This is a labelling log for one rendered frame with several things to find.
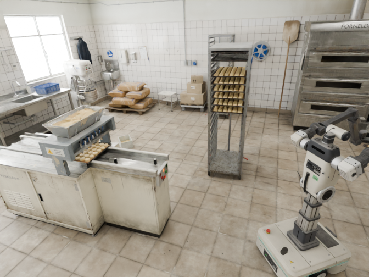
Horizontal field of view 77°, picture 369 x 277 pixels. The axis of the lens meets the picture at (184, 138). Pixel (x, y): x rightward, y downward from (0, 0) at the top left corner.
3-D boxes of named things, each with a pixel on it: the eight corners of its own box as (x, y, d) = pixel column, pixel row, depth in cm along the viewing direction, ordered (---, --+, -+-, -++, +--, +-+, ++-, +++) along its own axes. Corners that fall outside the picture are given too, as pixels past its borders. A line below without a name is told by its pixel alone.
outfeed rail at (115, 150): (21, 140, 293) (18, 135, 290) (23, 139, 296) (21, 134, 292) (168, 160, 236) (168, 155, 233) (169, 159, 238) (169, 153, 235)
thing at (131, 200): (105, 227, 269) (88, 162, 229) (121, 206, 298) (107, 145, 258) (161, 241, 249) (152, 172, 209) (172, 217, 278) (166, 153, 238)
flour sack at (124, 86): (115, 90, 608) (114, 84, 601) (123, 87, 644) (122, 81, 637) (140, 92, 591) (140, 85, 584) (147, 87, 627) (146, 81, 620)
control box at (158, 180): (156, 186, 222) (155, 174, 216) (165, 172, 242) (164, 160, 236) (160, 187, 221) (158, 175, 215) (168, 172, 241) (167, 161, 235)
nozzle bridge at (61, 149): (49, 173, 224) (37, 142, 209) (95, 139, 285) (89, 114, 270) (76, 178, 215) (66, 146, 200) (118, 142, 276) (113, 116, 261)
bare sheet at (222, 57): (247, 61, 261) (247, 60, 260) (212, 61, 271) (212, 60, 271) (249, 54, 312) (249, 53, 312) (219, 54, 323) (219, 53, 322)
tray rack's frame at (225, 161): (241, 180, 331) (253, 47, 250) (206, 176, 344) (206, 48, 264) (244, 157, 386) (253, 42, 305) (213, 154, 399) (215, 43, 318)
